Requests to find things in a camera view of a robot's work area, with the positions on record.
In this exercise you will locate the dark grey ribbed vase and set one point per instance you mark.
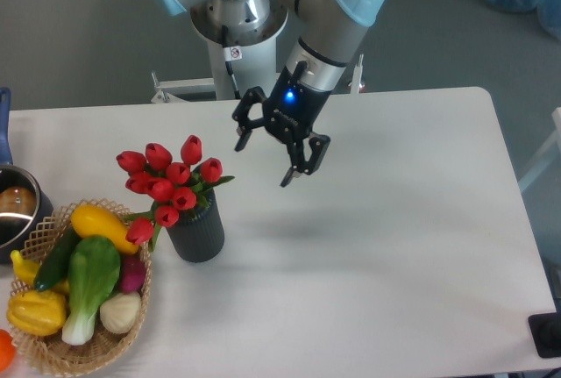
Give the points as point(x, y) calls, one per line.
point(200, 238)

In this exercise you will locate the white frame at right edge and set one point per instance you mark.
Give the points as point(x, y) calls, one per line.
point(543, 157)

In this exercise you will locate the yellow squash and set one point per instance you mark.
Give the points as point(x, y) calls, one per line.
point(89, 220)

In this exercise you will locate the woven wicker basket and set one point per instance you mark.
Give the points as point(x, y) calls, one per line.
point(50, 355)

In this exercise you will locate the red tulip bouquet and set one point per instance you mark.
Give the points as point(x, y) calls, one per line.
point(176, 188)

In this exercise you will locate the yellow bell pepper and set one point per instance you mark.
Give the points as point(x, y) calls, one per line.
point(37, 313)

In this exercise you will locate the white garlic bulb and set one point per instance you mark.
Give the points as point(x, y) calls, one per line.
point(119, 313)

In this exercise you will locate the blue handled saucepan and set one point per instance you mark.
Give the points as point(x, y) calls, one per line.
point(16, 229)

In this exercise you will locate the dark green cucumber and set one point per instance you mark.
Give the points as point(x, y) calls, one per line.
point(54, 268)

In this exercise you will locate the purple red radish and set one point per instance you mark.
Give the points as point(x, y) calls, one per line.
point(132, 274)

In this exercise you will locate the brown item in saucepan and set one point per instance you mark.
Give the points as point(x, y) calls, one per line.
point(18, 200)

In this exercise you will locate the green bok choy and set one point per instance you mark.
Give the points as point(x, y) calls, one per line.
point(94, 268)

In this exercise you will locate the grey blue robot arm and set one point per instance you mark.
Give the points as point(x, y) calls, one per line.
point(280, 60)

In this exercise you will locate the black device at table edge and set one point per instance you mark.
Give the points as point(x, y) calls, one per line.
point(545, 331)

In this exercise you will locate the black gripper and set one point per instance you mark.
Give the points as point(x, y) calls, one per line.
point(290, 113)

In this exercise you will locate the small yellow gourd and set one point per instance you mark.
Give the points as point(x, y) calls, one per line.
point(24, 267)

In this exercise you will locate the orange fruit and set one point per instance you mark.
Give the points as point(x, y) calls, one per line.
point(7, 350)

